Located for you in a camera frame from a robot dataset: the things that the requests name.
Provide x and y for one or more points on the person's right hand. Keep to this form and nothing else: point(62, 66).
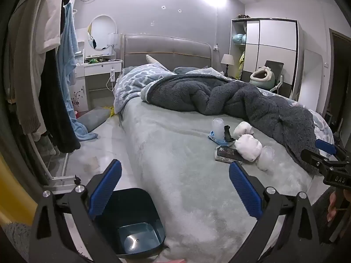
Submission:
point(332, 206)

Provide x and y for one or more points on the dark grey fleece blanket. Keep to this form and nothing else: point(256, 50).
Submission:
point(178, 93)

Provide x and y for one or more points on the black screen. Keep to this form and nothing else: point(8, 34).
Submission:
point(275, 70)

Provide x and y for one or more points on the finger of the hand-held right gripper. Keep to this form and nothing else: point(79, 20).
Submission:
point(312, 156)
point(325, 146)

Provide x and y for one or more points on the small white tissue wad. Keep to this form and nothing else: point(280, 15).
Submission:
point(243, 128)

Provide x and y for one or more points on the brown door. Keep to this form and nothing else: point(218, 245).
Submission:
point(338, 74)

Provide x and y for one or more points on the black hanging garment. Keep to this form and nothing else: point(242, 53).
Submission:
point(54, 106)

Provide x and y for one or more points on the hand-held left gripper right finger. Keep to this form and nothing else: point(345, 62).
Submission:
point(244, 193)

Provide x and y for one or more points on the large white tissue wad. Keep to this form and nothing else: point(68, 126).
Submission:
point(248, 148)

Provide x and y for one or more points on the white vanity table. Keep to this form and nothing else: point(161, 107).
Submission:
point(94, 71)

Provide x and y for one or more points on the black book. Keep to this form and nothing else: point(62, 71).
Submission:
point(227, 154)

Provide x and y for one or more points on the yellow-green bag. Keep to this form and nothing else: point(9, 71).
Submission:
point(241, 62)

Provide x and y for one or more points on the grey upholstered bed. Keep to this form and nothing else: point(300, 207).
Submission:
point(178, 169)

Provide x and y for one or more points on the yellow padded object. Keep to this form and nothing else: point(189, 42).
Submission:
point(13, 186)

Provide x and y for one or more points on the grey floor cushion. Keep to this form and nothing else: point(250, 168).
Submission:
point(93, 117)

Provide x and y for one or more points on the yellow cloth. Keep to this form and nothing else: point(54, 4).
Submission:
point(111, 111)

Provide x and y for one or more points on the clear plastic cup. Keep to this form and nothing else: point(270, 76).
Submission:
point(218, 127)
point(264, 159)

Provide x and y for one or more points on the dark blue trash bin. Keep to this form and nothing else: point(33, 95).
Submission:
point(131, 211)

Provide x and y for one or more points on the white clothes rack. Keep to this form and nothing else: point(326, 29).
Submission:
point(59, 178)

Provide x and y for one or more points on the white panel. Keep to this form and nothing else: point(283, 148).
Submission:
point(309, 76)

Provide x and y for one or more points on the white pillow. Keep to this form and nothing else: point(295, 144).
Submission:
point(154, 60)

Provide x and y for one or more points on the blue patterned quilt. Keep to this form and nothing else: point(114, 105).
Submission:
point(134, 82)

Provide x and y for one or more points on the bedside lamp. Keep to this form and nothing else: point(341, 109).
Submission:
point(227, 59)

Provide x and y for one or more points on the green frog plush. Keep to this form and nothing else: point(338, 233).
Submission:
point(262, 79)

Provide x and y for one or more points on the round mirror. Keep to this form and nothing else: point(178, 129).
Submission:
point(102, 33)

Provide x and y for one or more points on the light blue robe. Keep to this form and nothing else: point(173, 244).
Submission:
point(70, 60)

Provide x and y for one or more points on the blue printed packet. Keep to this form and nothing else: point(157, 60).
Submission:
point(215, 139)

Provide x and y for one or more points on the white power strip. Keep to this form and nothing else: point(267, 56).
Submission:
point(112, 74)

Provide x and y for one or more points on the white wardrobe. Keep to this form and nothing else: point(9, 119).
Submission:
point(274, 38)

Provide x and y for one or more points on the blue plush toy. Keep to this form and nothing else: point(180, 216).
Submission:
point(238, 39)

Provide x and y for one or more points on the grey knit garment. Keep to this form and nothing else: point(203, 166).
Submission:
point(23, 74)

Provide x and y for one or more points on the white shirt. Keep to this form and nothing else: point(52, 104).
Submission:
point(50, 19)

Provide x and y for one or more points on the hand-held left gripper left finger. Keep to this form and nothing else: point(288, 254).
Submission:
point(107, 187)

